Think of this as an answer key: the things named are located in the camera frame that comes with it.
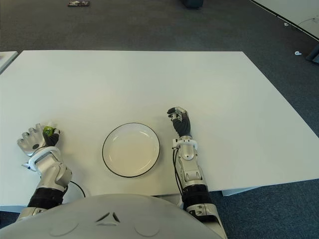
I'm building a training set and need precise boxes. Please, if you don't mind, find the colourful flat floor object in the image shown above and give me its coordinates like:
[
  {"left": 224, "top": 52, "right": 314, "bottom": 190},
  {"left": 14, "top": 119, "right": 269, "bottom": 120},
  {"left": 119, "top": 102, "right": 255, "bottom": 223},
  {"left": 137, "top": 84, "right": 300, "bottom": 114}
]
[{"left": 67, "top": 0, "right": 90, "bottom": 7}]

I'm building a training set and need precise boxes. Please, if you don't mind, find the green toothpaste tube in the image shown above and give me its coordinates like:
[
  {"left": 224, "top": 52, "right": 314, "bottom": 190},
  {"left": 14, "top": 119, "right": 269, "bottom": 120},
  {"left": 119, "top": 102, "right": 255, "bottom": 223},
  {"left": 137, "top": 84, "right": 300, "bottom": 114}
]
[{"left": 21, "top": 121, "right": 60, "bottom": 171}]

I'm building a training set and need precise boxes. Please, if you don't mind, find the dark grey fabric object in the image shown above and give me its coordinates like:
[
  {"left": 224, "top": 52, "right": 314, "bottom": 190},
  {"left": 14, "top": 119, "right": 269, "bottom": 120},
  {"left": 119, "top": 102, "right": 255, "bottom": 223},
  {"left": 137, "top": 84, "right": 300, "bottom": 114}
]
[{"left": 306, "top": 43, "right": 319, "bottom": 63}]

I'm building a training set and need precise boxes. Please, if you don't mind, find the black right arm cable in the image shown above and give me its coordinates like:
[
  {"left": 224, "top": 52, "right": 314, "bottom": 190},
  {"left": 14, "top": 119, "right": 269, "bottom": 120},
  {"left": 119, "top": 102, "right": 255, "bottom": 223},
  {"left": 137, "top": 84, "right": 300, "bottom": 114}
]
[{"left": 171, "top": 148, "right": 184, "bottom": 202}]

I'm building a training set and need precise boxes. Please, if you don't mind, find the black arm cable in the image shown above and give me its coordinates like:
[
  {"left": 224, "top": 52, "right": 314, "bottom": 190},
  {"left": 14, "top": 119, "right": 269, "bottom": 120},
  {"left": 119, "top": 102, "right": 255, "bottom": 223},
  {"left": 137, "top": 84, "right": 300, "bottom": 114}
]
[
  {"left": 171, "top": 148, "right": 184, "bottom": 202},
  {"left": 66, "top": 181, "right": 87, "bottom": 199}
]

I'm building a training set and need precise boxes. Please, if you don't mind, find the grey robot torso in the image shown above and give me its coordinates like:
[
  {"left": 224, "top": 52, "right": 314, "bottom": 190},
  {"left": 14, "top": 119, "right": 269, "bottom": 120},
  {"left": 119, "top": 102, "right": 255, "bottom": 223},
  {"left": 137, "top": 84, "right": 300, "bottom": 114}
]
[{"left": 0, "top": 193, "right": 227, "bottom": 239}]

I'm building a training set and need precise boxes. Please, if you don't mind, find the white side table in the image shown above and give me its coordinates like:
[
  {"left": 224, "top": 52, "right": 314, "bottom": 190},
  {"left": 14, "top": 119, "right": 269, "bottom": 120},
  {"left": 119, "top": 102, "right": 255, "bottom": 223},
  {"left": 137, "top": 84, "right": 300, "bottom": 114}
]
[{"left": 0, "top": 51, "right": 18, "bottom": 75}]

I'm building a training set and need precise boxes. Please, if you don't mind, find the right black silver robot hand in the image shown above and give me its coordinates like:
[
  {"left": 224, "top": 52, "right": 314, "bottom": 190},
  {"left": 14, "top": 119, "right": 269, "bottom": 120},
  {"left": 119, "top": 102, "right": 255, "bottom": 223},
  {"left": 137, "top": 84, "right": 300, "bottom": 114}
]
[{"left": 166, "top": 106, "right": 192, "bottom": 138}]

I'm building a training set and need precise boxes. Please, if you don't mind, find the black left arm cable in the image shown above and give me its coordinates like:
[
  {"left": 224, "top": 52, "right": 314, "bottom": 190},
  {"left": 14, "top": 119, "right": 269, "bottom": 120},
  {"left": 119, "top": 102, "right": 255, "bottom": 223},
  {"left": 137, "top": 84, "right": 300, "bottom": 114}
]
[{"left": 66, "top": 181, "right": 87, "bottom": 199}]

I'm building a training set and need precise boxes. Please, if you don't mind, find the dark chair base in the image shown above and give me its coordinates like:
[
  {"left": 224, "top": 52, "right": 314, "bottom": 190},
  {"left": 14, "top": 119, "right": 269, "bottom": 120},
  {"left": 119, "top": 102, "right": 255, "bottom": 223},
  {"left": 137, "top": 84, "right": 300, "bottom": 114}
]
[{"left": 179, "top": 0, "right": 204, "bottom": 9}]

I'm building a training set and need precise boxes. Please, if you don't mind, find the white plate with black rim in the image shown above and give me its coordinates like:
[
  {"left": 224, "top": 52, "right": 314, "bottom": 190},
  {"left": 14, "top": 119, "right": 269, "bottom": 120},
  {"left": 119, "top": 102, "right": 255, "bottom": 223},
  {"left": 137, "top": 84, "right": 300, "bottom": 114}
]
[{"left": 102, "top": 122, "right": 161, "bottom": 178}]

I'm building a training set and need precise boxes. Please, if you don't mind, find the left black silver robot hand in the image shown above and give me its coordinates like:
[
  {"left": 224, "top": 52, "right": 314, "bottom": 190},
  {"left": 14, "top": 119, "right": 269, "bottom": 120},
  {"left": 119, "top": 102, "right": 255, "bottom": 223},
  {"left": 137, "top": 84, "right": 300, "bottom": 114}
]
[{"left": 16, "top": 123, "right": 62, "bottom": 157}]

